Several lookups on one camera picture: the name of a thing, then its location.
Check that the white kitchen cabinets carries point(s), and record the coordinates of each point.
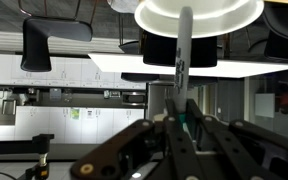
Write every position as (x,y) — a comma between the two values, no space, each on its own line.
(50,125)

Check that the grey sweater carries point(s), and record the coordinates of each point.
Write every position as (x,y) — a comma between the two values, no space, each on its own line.
(124,5)

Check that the white paper cup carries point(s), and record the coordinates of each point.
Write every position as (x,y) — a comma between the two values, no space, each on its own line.
(157,23)

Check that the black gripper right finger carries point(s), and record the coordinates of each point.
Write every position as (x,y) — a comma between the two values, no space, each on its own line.
(257,143)

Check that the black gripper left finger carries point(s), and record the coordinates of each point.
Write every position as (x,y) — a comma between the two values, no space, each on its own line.
(130,146)

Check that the built-in microwave oven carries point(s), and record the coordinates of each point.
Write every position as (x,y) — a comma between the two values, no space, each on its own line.
(134,99)

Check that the grey pen with green cap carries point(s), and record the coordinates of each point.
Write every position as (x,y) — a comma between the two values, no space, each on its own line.
(183,60)

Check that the white meeting table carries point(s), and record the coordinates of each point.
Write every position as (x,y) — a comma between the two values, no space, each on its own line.
(117,65)

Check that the black camera boom stand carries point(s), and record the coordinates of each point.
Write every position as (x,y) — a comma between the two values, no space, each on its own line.
(17,145)

